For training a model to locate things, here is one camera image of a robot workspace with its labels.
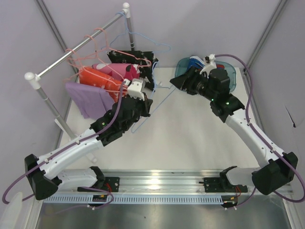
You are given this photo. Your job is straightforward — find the blue white patterned trousers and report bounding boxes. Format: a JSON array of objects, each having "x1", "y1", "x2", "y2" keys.
[{"x1": 186, "y1": 55, "x2": 224, "y2": 72}]

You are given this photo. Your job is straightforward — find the light blue wire hanger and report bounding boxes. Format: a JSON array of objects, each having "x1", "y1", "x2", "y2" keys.
[{"x1": 131, "y1": 64, "x2": 176, "y2": 134}]

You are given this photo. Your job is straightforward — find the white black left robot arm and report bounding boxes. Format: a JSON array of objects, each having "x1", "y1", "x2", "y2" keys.
[{"x1": 24, "y1": 95, "x2": 153, "y2": 200}]

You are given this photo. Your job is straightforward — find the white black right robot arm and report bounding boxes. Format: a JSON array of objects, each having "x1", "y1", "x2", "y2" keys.
[{"x1": 170, "y1": 67, "x2": 298, "y2": 195}]

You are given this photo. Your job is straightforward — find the pink patterned trousers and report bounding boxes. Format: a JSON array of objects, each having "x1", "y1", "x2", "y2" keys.
[{"x1": 90, "y1": 63, "x2": 140, "y2": 82}]

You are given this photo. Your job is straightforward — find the purple trousers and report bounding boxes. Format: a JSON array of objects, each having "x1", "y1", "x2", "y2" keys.
[{"x1": 65, "y1": 82, "x2": 115, "y2": 120}]

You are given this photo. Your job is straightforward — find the black white trousers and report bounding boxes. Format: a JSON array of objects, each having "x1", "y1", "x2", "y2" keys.
[{"x1": 107, "y1": 51, "x2": 159, "y2": 91}]

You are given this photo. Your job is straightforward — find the orange trousers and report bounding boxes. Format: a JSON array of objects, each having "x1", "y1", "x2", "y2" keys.
[{"x1": 78, "y1": 66, "x2": 122, "y2": 102}]

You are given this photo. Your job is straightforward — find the pink hanger of orange trousers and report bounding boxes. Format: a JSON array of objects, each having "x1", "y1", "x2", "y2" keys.
[{"x1": 64, "y1": 49, "x2": 127, "y2": 93}]

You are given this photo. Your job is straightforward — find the pink hanger of black trousers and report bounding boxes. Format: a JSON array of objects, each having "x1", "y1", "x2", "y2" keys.
[{"x1": 94, "y1": 27, "x2": 152, "y2": 67}]

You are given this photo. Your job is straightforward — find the teal plastic basin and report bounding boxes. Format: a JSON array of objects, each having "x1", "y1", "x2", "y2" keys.
[{"x1": 174, "y1": 57, "x2": 236, "y2": 92}]

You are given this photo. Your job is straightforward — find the metal clothes rack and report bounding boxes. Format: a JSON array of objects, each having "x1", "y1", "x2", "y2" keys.
[{"x1": 24, "y1": 0, "x2": 132, "y2": 140}]

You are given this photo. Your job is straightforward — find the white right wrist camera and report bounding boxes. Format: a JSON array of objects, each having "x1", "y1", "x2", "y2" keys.
[{"x1": 200, "y1": 54, "x2": 217, "y2": 75}]

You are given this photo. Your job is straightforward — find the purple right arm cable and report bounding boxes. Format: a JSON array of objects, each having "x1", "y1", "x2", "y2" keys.
[{"x1": 214, "y1": 53, "x2": 305, "y2": 203}]

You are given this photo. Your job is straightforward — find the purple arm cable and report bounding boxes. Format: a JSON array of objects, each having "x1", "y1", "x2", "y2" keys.
[
  {"x1": 1, "y1": 82, "x2": 127, "y2": 206},
  {"x1": 214, "y1": 53, "x2": 305, "y2": 203}
]

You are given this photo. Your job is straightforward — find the aluminium mounting rail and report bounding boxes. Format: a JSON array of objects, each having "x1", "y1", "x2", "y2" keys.
[{"x1": 51, "y1": 168, "x2": 294, "y2": 194}]

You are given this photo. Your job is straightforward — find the white slotted cable duct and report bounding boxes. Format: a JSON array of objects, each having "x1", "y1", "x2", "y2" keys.
[{"x1": 43, "y1": 194, "x2": 224, "y2": 205}]

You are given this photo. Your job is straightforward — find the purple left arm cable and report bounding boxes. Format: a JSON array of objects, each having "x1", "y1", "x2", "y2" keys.
[{"x1": 1, "y1": 82, "x2": 127, "y2": 206}]

